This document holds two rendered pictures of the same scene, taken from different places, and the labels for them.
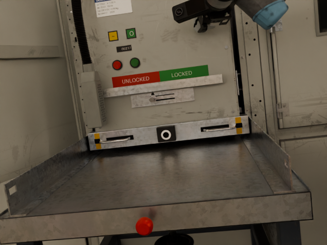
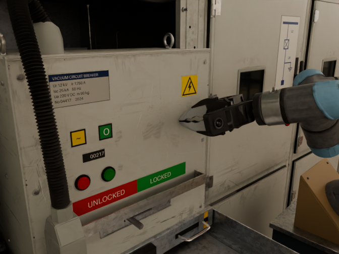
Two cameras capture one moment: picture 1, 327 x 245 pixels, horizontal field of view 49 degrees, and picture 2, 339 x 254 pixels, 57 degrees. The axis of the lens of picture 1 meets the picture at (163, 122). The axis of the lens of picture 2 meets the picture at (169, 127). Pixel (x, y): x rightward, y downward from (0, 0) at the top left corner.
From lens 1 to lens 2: 0.90 m
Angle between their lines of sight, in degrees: 48
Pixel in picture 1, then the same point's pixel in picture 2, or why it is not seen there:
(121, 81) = (87, 205)
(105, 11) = (67, 98)
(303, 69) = (225, 143)
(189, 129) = (164, 241)
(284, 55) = not seen: hidden behind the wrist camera
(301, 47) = not seen: hidden behind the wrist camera
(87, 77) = (70, 231)
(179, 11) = (220, 123)
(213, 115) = (184, 215)
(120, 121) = not seen: outside the picture
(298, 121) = (217, 189)
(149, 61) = (126, 169)
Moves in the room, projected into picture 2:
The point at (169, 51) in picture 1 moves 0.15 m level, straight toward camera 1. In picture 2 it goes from (150, 151) to (200, 169)
